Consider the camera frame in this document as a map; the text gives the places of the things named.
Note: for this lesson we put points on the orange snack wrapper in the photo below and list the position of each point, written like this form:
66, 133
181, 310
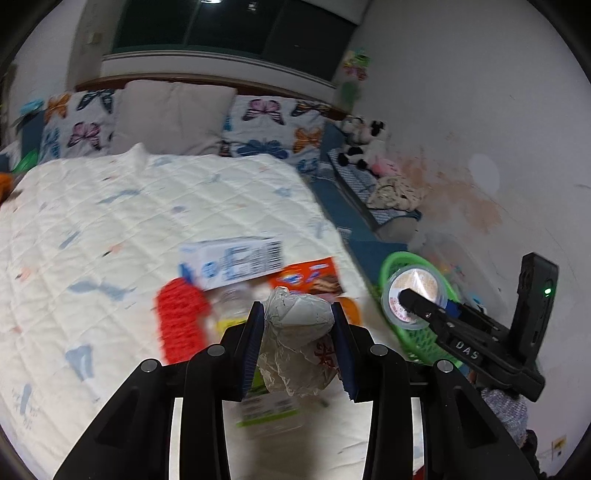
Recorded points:
315, 277

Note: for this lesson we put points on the right grey gloved hand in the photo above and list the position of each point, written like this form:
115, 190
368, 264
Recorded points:
513, 413

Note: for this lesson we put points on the blue patterned folded blanket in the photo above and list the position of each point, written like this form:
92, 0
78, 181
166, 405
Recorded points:
360, 185

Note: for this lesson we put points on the grey pillow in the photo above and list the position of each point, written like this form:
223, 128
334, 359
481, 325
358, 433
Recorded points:
171, 117

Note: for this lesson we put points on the lime juice bottle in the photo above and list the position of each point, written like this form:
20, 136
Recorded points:
261, 412

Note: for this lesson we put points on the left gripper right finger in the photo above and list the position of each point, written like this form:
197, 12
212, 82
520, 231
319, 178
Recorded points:
462, 436

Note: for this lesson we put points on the white paper ball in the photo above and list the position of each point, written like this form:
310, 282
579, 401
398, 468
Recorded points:
297, 356

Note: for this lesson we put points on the spotted cream cloth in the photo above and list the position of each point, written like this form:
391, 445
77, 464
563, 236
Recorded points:
395, 192

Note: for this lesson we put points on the clear plastic storage box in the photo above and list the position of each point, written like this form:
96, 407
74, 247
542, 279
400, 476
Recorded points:
466, 275

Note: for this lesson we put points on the paper flower decoration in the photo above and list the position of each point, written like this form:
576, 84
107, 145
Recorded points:
355, 66

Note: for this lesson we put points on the white blue milk carton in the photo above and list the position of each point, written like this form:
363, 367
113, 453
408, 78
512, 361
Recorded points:
218, 263

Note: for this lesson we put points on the right butterfly pillow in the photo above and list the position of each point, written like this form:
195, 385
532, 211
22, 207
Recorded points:
289, 129

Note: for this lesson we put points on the left butterfly pillow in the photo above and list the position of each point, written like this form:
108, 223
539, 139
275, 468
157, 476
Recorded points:
78, 124

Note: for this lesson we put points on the orange fox plush toy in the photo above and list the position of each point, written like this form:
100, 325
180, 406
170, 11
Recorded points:
6, 186

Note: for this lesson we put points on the green plastic basket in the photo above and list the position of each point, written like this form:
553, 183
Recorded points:
419, 345

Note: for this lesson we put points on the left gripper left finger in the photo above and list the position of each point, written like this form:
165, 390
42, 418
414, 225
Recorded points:
130, 438

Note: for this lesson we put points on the butterfly pillow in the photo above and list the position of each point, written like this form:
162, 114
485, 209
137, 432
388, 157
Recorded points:
78, 124
289, 129

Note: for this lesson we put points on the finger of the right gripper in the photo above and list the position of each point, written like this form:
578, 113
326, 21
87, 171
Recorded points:
453, 309
419, 306

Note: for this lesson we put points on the dark window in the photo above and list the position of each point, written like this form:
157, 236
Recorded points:
293, 34

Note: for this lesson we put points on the cow plush toy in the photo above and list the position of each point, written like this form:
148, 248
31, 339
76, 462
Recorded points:
365, 142

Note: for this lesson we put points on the pink plush toy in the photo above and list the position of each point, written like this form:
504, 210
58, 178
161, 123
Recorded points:
383, 167

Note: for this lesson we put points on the red foam fruit net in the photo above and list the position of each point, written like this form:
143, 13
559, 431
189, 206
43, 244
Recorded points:
181, 310

